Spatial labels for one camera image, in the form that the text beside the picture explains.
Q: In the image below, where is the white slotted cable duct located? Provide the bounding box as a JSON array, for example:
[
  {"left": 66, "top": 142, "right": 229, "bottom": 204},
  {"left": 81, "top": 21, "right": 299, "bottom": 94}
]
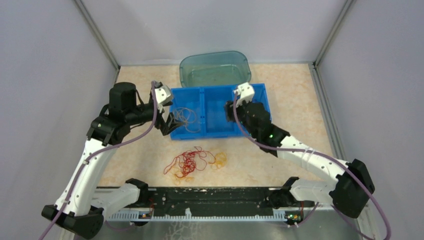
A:
[{"left": 107, "top": 210, "right": 288, "bottom": 222}]

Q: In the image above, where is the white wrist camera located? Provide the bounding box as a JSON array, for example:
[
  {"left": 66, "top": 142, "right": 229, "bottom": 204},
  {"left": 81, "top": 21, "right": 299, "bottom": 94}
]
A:
[
  {"left": 233, "top": 82, "right": 255, "bottom": 108},
  {"left": 154, "top": 82, "right": 174, "bottom": 113}
]

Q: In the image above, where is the coloured cable pile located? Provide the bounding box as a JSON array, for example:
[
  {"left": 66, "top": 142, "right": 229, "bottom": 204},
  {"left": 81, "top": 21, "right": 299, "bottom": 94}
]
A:
[{"left": 163, "top": 146, "right": 229, "bottom": 186}]

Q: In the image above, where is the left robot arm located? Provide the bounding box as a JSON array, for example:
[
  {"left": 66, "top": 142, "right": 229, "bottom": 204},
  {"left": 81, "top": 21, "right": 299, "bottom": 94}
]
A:
[{"left": 41, "top": 81, "right": 182, "bottom": 240}]

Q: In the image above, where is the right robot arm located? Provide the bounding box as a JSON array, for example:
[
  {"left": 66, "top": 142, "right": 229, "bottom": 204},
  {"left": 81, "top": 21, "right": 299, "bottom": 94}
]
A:
[{"left": 224, "top": 100, "right": 375, "bottom": 219}]

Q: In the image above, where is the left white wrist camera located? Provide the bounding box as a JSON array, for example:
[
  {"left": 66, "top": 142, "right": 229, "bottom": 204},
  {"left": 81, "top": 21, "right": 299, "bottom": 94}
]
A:
[{"left": 154, "top": 82, "right": 174, "bottom": 113}]

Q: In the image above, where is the teal translucent plastic tub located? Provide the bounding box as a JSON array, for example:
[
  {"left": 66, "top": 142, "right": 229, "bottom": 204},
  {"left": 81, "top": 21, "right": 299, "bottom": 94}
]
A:
[{"left": 179, "top": 50, "right": 252, "bottom": 88}]

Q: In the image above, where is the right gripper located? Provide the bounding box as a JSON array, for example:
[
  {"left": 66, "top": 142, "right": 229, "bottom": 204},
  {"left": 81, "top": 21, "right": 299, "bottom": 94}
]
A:
[{"left": 224, "top": 95, "right": 259, "bottom": 139}]

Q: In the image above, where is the grey beige cable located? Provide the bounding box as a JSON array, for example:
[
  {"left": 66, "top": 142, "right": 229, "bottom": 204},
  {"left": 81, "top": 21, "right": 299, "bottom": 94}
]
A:
[{"left": 174, "top": 106, "right": 201, "bottom": 133}]

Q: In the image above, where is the blue three-compartment bin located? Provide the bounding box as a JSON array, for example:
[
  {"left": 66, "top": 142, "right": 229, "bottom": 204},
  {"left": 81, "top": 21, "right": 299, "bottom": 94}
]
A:
[{"left": 170, "top": 83, "right": 271, "bottom": 141}]

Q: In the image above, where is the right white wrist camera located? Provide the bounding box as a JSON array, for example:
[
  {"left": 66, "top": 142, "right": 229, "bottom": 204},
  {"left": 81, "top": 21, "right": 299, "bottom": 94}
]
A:
[{"left": 233, "top": 82, "right": 255, "bottom": 108}]

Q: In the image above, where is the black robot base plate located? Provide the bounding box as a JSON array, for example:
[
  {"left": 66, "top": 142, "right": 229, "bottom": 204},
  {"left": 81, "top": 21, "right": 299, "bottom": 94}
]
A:
[{"left": 118, "top": 186, "right": 316, "bottom": 219}]

